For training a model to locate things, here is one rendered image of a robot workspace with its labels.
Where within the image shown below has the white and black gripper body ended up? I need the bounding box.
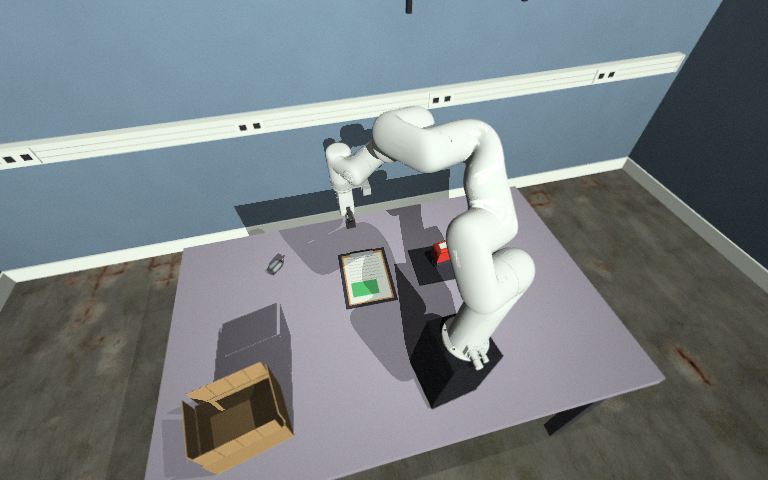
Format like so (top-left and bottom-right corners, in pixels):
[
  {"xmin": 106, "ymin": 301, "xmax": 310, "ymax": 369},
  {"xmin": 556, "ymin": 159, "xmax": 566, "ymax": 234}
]
[{"xmin": 332, "ymin": 187, "xmax": 355, "ymax": 216}]

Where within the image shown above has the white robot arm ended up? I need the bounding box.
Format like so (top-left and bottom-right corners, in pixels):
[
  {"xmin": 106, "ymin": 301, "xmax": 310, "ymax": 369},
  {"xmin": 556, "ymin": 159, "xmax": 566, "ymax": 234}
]
[{"xmin": 325, "ymin": 106, "xmax": 535, "ymax": 370}]

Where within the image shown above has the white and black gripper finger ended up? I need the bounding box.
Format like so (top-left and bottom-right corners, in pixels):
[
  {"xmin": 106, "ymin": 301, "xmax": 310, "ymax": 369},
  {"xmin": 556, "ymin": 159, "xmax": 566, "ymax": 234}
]
[{"xmin": 345, "ymin": 207, "xmax": 356, "ymax": 229}]

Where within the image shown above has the red self-inking stamp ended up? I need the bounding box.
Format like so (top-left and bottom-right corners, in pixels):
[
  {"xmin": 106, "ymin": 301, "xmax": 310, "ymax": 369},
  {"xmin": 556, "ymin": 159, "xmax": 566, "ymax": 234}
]
[{"xmin": 431, "ymin": 240, "xmax": 451, "ymax": 269}]

